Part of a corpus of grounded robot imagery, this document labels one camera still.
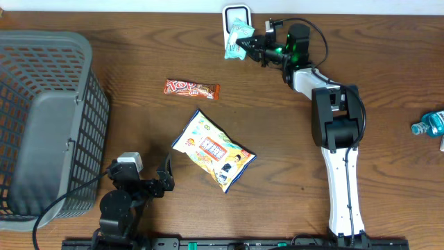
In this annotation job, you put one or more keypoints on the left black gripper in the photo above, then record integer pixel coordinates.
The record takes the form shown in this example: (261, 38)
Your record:
(168, 181)

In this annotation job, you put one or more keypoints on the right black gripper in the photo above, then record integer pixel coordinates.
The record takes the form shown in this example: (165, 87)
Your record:
(256, 49)

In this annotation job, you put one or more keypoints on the light teal wipes pack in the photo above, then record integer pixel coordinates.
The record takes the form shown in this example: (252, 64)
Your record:
(239, 30)

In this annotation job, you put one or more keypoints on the yellow chips bag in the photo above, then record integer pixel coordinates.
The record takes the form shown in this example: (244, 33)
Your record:
(212, 150)

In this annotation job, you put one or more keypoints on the red Top chocolate bar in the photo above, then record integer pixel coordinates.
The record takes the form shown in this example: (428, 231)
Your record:
(190, 89)

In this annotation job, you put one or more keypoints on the teal mouthwash bottle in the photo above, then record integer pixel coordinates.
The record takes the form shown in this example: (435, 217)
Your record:
(430, 123)

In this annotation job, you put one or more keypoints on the small orange snack box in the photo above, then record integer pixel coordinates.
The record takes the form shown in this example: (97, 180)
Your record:
(442, 144)

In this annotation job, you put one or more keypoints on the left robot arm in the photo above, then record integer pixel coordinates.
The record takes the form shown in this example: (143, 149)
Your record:
(122, 208)

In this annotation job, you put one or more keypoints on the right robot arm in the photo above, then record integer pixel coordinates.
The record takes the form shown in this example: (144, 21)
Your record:
(338, 118)

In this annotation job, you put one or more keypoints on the white barcode scanner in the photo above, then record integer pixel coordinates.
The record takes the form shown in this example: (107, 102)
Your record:
(232, 12)

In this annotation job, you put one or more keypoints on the grey plastic basket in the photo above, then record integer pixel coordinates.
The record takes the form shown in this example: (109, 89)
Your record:
(54, 119)

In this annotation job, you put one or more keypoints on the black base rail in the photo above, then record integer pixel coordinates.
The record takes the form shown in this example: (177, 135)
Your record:
(176, 244)

